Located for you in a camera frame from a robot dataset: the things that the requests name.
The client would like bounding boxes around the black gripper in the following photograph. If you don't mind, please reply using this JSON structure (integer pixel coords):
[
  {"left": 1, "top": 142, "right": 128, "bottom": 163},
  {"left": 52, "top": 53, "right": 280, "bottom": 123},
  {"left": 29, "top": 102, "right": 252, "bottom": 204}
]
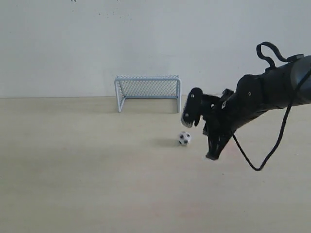
[{"left": 180, "top": 74, "right": 269, "bottom": 160}]

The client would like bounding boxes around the small black white soccer ball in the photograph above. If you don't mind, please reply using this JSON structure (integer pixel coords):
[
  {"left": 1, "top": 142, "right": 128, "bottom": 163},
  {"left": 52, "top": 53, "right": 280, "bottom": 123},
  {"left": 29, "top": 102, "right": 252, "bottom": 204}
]
[{"left": 178, "top": 131, "right": 191, "bottom": 146}]

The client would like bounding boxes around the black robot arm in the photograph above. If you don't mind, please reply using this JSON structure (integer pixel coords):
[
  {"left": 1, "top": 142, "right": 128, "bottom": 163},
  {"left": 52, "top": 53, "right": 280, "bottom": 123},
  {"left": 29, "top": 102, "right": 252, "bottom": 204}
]
[{"left": 181, "top": 56, "right": 311, "bottom": 160}]

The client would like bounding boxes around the small white toy goal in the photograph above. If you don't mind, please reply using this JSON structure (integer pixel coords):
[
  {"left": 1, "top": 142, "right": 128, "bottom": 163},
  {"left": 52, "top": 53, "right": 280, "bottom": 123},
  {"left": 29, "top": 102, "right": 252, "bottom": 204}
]
[{"left": 114, "top": 75, "right": 182, "bottom": 112}]

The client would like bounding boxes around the black cable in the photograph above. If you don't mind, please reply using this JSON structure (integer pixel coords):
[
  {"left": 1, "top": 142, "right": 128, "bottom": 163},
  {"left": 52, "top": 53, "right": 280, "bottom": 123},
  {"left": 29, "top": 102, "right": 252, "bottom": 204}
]
[{"left": 232, "top": 41, "right": 311, "bottom": 172}]

